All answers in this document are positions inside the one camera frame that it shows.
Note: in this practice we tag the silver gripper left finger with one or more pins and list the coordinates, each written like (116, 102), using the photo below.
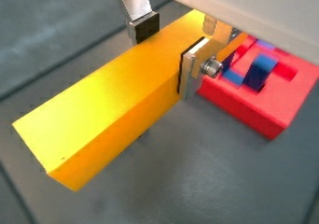
(142, 19)

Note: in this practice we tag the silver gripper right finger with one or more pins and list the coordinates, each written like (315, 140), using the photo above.
(208, 55)

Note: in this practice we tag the long yellow block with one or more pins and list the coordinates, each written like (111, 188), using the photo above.
(80, 129)

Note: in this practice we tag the low blue block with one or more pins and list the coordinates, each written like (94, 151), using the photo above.
(232, 77)

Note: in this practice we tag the red slotted board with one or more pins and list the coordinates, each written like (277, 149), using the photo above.
(269, 110)

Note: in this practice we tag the right dark blue block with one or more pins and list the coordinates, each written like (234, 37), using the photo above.
(259, 72)

